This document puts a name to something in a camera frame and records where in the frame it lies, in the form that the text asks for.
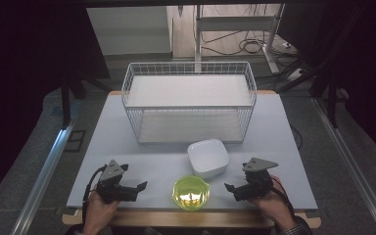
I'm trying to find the white panel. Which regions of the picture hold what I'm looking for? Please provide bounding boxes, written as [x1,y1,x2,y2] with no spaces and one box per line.
[85,6,172,57]

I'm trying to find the aluminium rail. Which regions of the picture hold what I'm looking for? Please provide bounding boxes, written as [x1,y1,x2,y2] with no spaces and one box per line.
[310,97,376,235]
[10,118,76,235]

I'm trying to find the white desk frame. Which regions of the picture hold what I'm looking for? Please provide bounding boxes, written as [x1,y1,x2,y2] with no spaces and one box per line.
[193,3,286,74]

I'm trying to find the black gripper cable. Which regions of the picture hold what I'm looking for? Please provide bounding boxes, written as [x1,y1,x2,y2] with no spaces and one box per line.
[81,164,108,227]
[269,177,296,217]

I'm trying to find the black floor cables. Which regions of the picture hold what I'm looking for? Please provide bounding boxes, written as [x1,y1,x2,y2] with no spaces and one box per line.
[200,29,276,57]

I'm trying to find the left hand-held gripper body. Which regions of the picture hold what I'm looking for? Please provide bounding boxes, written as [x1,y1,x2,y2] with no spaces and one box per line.
[95,159,139,206]

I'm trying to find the black floor frame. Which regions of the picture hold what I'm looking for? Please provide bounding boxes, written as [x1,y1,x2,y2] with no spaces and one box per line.
[64,129,87,154]

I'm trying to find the dark curtain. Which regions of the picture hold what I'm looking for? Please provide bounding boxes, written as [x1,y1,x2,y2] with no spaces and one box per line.
[0,0,112,212]
[276,0,376,166]

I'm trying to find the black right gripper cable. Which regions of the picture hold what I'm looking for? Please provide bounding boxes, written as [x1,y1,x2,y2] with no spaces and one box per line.
[269,177,296,217]

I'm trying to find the black metal stand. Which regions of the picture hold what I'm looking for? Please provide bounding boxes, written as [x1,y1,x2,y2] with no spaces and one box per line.
[60,73,114,129]
[276,58,342,129]

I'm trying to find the thin black cable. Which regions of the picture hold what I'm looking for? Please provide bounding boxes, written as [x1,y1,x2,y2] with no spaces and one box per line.
[289,124,305,152]

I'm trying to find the white square bowl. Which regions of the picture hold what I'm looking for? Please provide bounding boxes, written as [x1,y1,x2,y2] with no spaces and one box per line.
[187,137,230,179]

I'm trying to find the person's right hand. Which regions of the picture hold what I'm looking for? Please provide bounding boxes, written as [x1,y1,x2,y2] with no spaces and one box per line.
[247,175,298,230]

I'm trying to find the green translucent bowl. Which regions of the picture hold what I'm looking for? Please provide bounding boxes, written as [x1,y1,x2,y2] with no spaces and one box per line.
[171,174,211,212]

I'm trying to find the white wire shelf rack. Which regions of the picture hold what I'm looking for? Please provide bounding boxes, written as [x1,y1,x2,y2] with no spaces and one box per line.
[120,61,259,146]

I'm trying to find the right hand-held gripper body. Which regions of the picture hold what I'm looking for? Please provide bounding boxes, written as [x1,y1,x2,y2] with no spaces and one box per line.
[233,157,280,202]

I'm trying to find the white power strip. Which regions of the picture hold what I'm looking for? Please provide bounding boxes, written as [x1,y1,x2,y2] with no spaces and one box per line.
[286,68,306,82]

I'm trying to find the person's left hand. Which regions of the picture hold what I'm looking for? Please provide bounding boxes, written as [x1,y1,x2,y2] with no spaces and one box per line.
[83,189,121,229]

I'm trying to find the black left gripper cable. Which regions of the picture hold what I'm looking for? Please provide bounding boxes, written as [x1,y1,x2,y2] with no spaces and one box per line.
[81,164,108,227]

